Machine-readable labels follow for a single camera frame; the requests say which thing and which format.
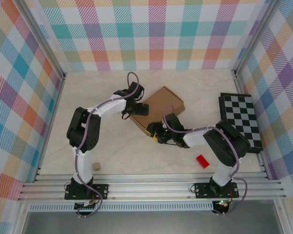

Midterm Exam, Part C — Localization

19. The brown cardboard box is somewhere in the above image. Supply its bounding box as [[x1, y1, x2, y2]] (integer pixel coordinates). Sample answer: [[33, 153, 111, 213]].
[[129, 85, 186, 137]]

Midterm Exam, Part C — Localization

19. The red block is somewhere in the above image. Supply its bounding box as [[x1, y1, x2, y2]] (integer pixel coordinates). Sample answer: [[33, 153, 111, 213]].
[[196, 154, 210, 169]]

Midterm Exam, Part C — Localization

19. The black white chessboard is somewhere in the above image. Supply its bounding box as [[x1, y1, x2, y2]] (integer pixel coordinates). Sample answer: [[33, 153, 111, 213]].
[[218, 92, 263, 154]]

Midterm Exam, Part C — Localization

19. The right small circuit board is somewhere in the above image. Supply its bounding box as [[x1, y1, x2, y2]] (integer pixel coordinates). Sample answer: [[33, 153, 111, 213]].
[[213, 199, 230, 209]]

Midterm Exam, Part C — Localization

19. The small circuit board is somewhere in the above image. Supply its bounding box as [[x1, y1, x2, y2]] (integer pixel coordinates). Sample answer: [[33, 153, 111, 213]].
[[74, 199, 98, 210], [213, 199, 230, 209]]

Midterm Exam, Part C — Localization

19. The left small circuit board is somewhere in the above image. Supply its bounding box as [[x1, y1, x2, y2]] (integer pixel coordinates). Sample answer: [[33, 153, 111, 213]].
[[74, 199, 98, 210]]

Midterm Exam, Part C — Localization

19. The aluminium mounting rail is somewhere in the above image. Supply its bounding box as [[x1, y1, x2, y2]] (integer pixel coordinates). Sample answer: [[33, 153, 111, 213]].
[[17, 172, 288, 203]]

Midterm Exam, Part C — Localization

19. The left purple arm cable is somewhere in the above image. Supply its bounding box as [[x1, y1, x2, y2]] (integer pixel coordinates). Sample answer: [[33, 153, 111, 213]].
[[74, 72, 140, 218]]

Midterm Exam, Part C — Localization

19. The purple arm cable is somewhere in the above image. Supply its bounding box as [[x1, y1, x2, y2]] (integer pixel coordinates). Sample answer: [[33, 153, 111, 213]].
[[162, 105, 249, 216], [74, 72, 140, 218]]

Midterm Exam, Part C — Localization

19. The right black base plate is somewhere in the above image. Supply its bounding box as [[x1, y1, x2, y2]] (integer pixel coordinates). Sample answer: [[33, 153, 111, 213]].
[[194, 182, 240, 199]]

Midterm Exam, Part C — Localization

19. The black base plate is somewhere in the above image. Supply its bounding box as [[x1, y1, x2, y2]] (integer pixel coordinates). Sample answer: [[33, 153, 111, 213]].
[[194, 182, 240, 199], [64, 184, 109, 200]]

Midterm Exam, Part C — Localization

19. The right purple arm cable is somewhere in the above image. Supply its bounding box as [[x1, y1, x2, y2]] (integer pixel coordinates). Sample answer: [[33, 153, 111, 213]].
[[162, 105, 249, 216]]

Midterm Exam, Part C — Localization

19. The slotted grey cable duct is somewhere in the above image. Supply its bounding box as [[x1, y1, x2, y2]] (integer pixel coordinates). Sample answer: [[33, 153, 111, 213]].
[[29, 203, 214, 212]]

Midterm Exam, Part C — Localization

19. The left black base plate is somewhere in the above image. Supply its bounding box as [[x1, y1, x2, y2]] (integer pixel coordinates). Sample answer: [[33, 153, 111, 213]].
[[64, 184, 109, 200]]

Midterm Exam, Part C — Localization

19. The aluminium frame post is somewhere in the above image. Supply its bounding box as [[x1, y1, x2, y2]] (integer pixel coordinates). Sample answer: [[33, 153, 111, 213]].
[[13, 0, 67, 81], [233, 0, 281, 76]]

